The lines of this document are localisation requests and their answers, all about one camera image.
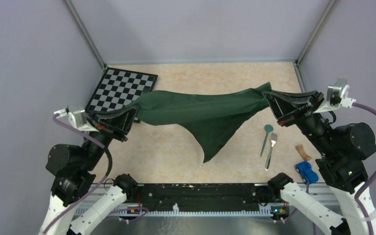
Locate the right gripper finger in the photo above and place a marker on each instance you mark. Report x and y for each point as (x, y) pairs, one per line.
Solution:
(279, 107)
(287, 96)

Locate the small tan wooden piece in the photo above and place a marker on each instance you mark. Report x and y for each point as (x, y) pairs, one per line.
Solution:
(300, 149)

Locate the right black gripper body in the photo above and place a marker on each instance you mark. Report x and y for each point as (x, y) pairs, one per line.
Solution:
(306, 110)

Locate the white toothed cable rail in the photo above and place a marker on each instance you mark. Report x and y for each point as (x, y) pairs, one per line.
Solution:
(263, 212)

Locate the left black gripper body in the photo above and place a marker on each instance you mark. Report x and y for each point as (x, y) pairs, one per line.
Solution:
(107, 129)

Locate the black grey checkerboard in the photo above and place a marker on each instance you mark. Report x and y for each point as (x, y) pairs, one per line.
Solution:
(117, 89)

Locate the teal plastic spoon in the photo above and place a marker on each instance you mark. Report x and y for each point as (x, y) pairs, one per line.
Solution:
(268, 129)

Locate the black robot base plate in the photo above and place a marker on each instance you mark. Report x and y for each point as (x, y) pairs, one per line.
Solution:
(211, 197)

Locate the dark green cloth napkin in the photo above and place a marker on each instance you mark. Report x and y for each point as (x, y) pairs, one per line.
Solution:
(211, 119)

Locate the blue toy car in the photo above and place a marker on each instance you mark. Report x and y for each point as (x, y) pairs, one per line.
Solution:
(307, 174)

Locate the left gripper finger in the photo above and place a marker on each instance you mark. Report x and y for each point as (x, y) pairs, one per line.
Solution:
(126, 121)
(104, 115)

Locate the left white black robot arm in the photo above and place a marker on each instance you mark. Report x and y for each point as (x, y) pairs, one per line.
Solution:
(72, 165)

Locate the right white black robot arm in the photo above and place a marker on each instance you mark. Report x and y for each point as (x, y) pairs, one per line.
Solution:
(343, 150)

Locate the silver metal fork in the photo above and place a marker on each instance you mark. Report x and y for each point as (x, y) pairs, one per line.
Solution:
(273, 141)

